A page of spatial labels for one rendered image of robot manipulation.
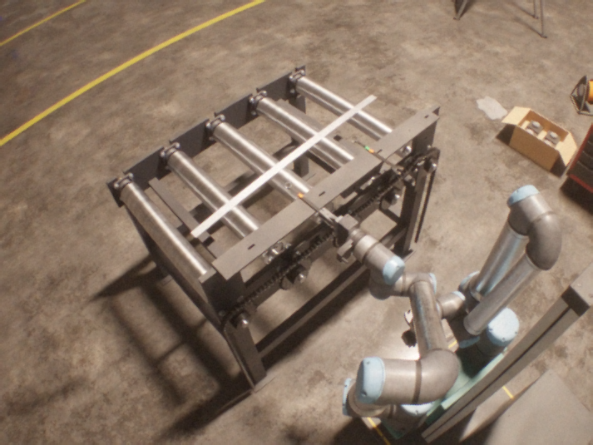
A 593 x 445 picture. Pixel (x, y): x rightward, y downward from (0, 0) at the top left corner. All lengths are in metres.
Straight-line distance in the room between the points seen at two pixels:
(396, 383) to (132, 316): 2.14
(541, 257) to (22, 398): 2.94
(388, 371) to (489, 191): 2.55
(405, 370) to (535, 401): 0.87
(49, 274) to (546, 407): 3.16
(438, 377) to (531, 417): 0.79
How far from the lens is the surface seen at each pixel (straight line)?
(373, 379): 1.06
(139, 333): 2.87
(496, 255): 1.65
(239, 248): 1.56
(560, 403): 1.88
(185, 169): 2.23
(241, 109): 2.57
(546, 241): 1.42
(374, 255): 1.47
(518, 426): 1.78
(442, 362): 1.12
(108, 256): 3.26
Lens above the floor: 2.44
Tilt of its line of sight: 53 degrees down
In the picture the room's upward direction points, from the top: 4 degrees counter-clockwise
